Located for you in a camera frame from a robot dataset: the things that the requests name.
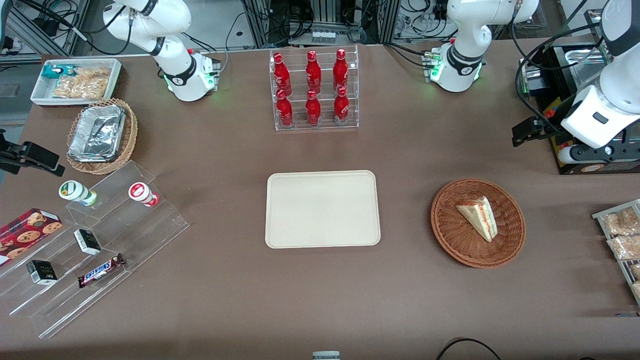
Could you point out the triangular sandwich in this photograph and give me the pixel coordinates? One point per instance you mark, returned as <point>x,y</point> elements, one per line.
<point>480,217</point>

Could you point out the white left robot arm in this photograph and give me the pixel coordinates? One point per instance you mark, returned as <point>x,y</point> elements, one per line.
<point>460,60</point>

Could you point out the grey metal snack tray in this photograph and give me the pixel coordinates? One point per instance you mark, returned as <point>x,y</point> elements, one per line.
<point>600,216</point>

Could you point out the oval tan wicker basket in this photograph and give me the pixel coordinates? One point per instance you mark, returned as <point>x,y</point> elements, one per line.
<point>131,130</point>

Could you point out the round brown wicker basket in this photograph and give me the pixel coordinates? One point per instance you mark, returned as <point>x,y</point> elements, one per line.
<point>450,225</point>

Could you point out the beige rectangular tray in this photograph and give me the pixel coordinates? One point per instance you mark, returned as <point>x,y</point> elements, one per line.
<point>322,210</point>

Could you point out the green lid yogurt cup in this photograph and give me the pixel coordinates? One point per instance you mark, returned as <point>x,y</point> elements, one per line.
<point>75,191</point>

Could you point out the aluminium foil container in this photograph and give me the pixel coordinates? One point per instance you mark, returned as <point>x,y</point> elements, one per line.
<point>97,132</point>

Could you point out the white rectangular bin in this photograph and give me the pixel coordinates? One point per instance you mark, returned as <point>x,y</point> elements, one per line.
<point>40,92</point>

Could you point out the steel warmer pan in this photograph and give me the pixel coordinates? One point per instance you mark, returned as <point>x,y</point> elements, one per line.
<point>585,65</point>

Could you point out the black food warmer appliance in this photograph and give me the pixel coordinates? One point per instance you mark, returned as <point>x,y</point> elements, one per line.
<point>554,60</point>

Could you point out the red chocolate chip cookie box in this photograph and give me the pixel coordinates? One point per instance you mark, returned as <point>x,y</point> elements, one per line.
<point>27,232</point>

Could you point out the clear bag of crackers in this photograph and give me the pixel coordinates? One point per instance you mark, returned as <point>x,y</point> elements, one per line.
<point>82,84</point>

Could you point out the teal snack packet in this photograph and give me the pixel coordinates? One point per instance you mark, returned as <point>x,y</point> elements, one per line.
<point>55,71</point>

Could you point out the clear bag of pastries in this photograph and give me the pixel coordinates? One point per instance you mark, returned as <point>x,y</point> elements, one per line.
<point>635,271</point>
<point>620,222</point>
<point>625,247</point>
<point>636,290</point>

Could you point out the small black carton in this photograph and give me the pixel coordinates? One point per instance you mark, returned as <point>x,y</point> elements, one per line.
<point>87,241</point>
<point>41,272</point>

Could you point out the red lid yogurt cup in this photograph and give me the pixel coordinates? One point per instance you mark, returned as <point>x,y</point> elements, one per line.
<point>141,193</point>

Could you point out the clear acrylic stepped stand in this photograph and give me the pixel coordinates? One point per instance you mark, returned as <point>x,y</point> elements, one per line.
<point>140,235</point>

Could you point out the Snickers chocolate bar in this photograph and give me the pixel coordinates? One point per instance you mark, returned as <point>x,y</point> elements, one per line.
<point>100,271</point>

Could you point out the red soda bottle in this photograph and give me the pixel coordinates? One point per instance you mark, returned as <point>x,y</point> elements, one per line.
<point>284,110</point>
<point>313,109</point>
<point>341,107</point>
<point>313,72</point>
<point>281,75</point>
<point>340,71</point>

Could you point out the clear acrylic bottle rack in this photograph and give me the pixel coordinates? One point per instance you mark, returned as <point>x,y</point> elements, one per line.
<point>325,125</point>

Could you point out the small grey white device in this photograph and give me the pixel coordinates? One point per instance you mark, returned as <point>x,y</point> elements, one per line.
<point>326,356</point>

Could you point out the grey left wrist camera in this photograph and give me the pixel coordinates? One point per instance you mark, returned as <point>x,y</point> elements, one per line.
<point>567,154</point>

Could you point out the aluminium frame rack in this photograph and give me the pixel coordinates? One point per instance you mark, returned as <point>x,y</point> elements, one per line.
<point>325,15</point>

